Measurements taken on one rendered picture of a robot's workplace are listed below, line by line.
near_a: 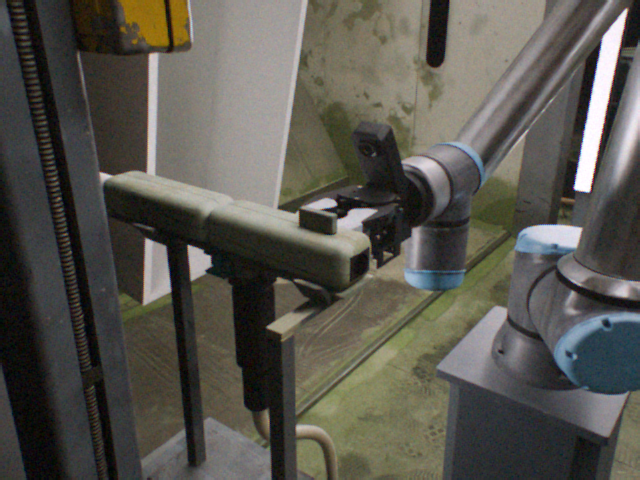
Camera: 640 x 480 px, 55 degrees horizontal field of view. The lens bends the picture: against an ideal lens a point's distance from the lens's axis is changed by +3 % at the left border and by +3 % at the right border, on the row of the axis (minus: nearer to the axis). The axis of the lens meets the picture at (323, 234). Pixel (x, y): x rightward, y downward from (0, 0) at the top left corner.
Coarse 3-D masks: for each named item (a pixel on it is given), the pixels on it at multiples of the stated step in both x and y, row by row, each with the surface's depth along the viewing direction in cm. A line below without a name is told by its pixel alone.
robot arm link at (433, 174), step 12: (420, 156) 80; (408, 168) 77; (420, 168) 76; (432, 168) 78; (420, 180) 77; (432, 180) 76; (444, 180) 78; (432, 192) 76; (444, 192) 78; (432, 204) 77; (444, 204) 79; (432, 216) 78
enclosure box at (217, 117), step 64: (192, 0) 190; (256, 0) 191; (128, 64) 145; (192, 64) 201; (256, 64) 199; (128, 128) 153; (192, 128) 213; (256, 128) 208; (256, 192) 218; (128, 256) 171; (192, 256) 202
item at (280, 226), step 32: (128, 192) 60; (160, 192) 58; (192, 192) 58; (160, 224) 58; (192, 224) 55; (224, 224) 53; (256, 224) 51; (288, 224) 50; (320, 224) 48; (256, 256) 51; (288, 256) 49; (320, 256) 47; (352, 256) 46; (256, 288) 53; (352, 288) 48; (256, 320) 56; (256, 352) 57; (256, 384) 59
